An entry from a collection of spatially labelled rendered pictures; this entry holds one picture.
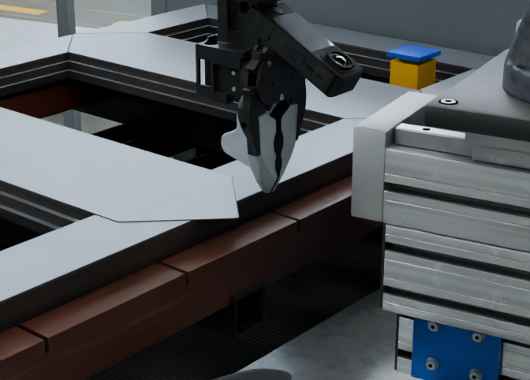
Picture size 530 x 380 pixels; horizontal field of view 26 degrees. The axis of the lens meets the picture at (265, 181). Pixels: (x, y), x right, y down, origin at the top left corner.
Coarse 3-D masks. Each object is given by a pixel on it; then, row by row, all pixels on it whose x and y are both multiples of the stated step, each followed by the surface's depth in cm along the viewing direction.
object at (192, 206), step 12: (228, 180) 132; (192, 192) 128; (204, 192) 128; (216, 192) 128; (228, 192) 128; (168, 204) 125; (180, 204) 125; (192, 204) 125; (204, 204) 125; (216, 204) 125; (228, 204) 125; (132, 216) 121; (144, 216) 121; (156, 216) 121; (168, 216) 121; (180, 216) 121; (192, 216) 121
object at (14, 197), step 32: (160, 32) 203; (192, 32) 208; (32, 64) 183; (64, 64) 187; (96, 64) 184; (384, 64) 188; (160, 96) 174; (192, 96) 171; (352, 160) 141; (0, 192) 132; (32, 192) 128; (288, 192) 133; (32, 224) 128; (64, 224) 125; (192, 224) 121; (224, 224) 125; (128, 256) 114; (160, 256) 118; (64, 288) 109; (96, 288) 112; (0, 320) 103
